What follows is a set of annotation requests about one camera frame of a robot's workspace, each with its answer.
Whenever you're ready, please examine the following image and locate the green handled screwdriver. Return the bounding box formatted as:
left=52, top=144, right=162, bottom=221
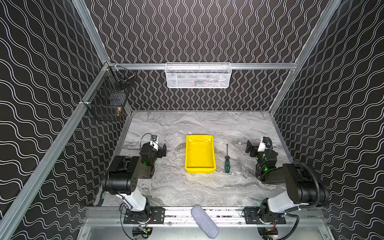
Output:
left=225, top=144, right=231, bottom=174

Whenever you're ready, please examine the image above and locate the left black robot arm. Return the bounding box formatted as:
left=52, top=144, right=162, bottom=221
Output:
left=102, top=142, right=167, bottom=215

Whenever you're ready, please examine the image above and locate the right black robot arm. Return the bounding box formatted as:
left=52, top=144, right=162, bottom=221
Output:
left=246, top=137, right=329, bottom=215

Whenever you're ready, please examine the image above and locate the yellow plastic bin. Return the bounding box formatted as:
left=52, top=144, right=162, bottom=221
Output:
left=185, top=135, right=217, bottom=174

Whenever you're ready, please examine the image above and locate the grey fuzzy microphone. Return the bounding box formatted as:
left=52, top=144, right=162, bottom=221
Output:
left=191, top=205, right=220, bottom=239

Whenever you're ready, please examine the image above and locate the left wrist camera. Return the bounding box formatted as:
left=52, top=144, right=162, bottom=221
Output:
left=150, top=135, right=159, bottom=149

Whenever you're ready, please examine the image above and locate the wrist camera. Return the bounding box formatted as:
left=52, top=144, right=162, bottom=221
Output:
left=258, top=137, right=273, bottom=152
left=150, top=135, right=159, bottom=149

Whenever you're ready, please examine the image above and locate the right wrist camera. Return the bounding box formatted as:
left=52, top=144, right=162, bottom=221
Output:
left=258, top=137, right=273, bottom=152

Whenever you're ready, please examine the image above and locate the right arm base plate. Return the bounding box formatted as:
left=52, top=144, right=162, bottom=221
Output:
left=242, top=207, right=287, bottom=225

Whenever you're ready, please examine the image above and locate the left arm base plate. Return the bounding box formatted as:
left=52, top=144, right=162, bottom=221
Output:
left=123, top=207, right=166, bottom=225

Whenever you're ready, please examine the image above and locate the black wire wall basket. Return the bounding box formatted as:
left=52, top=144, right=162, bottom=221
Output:
left=87, top=66, right=137, bottom=122

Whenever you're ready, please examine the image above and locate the aluminium front rail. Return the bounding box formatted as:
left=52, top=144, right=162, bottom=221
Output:
left=78, top=207, right=333, bottom=240

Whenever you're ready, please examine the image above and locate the white wire wall basket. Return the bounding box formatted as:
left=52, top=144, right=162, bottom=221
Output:
left=165, top=62, right=232, bottom=89

